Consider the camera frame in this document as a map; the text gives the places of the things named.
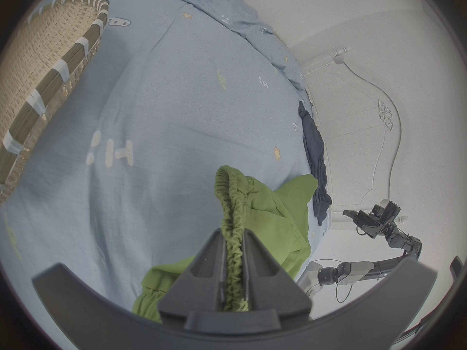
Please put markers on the pale blue quilt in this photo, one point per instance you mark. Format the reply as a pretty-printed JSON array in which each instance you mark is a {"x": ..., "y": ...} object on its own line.
[{"x": 237, "y": 16}]

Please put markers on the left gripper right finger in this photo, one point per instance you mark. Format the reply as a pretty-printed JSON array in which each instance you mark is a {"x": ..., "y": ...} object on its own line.
[{"x": 268, "y": 283}]

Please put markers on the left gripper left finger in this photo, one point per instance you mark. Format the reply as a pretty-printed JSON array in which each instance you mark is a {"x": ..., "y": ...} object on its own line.
[{"x": 202, "y": 279}]

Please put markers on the bed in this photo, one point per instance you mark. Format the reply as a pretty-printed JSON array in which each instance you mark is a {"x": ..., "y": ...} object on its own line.
[{"x": 164, "y": 104}]

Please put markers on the round woven basket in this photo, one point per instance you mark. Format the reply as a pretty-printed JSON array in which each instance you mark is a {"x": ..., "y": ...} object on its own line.
[{"x": 36, "y": 57}]

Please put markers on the green shorts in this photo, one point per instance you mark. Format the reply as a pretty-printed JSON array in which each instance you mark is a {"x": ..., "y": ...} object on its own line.
[{"x": 288, "y": 202}]

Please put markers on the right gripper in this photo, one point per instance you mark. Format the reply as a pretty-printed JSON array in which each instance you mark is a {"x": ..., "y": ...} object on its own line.
[{"x": 368, "y": 225}]

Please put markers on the dark blue garment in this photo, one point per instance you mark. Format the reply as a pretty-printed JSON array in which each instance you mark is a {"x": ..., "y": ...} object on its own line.
[{"x": 315, "y": 151}]

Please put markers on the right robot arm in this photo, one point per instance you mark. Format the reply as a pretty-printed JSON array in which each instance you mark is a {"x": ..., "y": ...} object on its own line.
[{"x": 365, "y": 266}]

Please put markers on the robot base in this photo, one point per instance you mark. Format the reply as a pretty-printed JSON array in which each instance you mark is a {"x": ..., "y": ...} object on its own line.
[{"x": 310, "y": 277}]

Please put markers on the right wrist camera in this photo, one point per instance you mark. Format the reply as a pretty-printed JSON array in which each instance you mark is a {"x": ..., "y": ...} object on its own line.
[{"x": 390, "y": 212}]

